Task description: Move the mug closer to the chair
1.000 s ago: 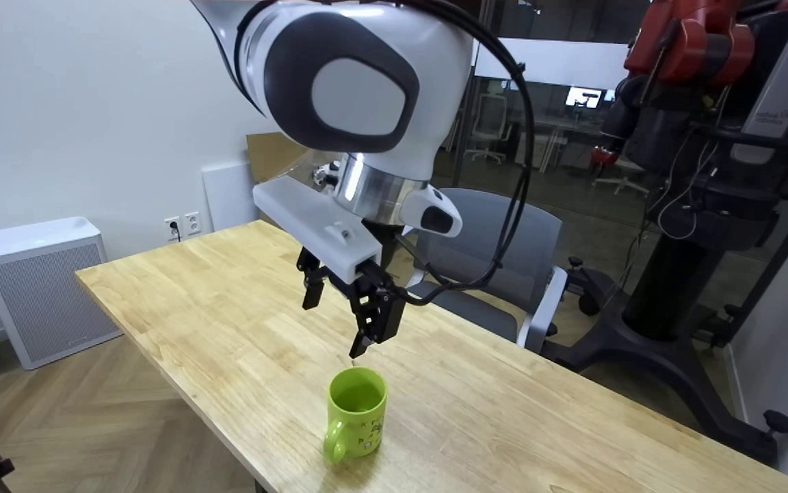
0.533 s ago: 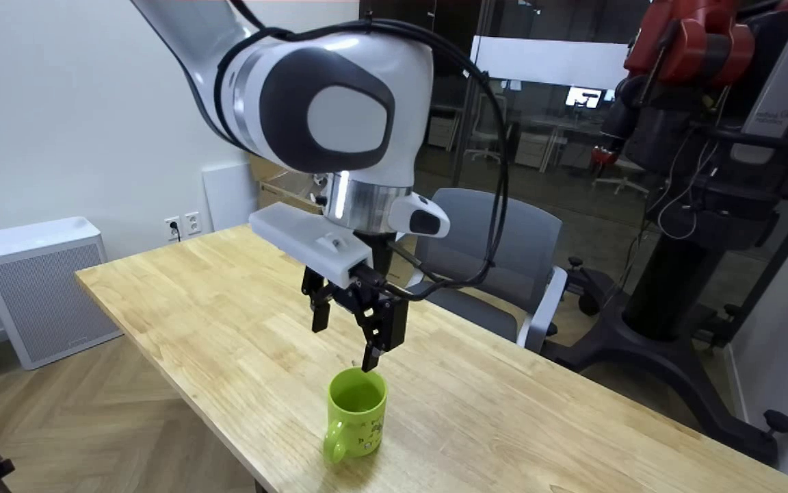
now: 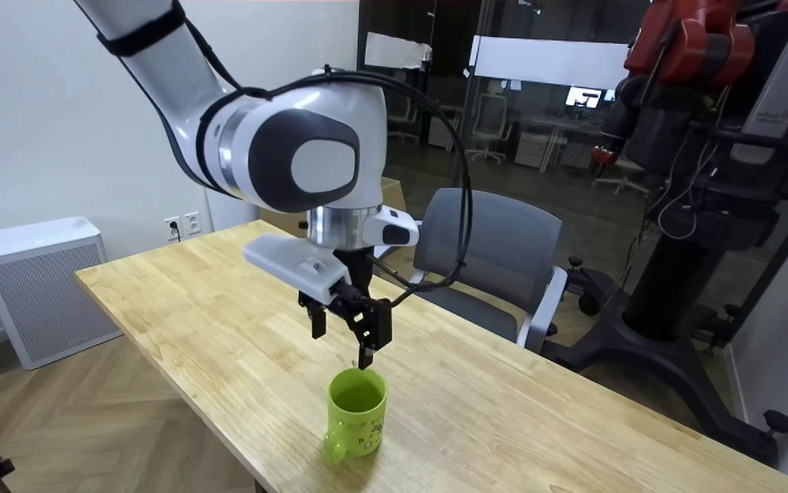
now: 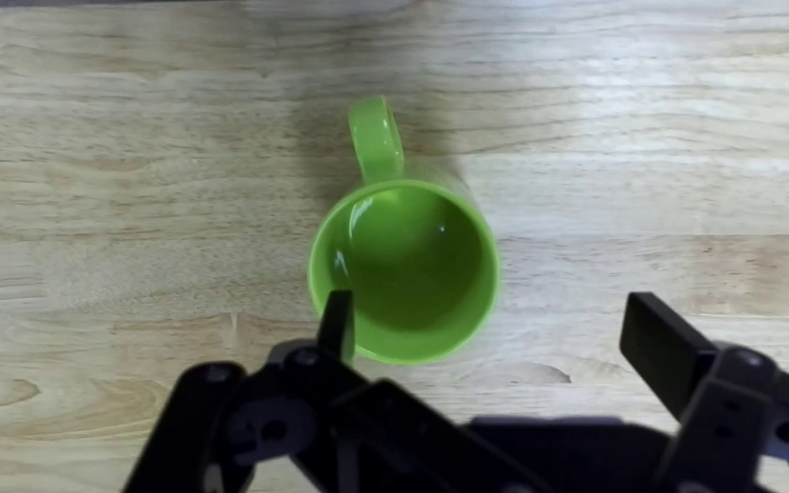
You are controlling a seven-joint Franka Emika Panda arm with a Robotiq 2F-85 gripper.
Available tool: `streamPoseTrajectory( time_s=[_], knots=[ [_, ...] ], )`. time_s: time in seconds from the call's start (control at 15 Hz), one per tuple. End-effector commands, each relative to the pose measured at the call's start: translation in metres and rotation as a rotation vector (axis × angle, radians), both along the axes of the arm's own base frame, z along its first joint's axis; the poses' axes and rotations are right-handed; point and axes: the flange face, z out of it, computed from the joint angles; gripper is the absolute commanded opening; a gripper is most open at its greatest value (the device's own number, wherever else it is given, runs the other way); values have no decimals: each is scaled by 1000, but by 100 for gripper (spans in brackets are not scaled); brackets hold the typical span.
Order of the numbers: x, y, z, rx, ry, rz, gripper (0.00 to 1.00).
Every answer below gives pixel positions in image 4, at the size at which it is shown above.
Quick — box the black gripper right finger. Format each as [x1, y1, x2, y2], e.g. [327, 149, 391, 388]
[620, 290, 789, 493]

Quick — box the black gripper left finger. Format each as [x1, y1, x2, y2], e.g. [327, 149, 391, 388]
[124, 288, 543, 493]

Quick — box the green ceramic mug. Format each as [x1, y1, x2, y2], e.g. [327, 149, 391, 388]
[308, 92, 504, 368]

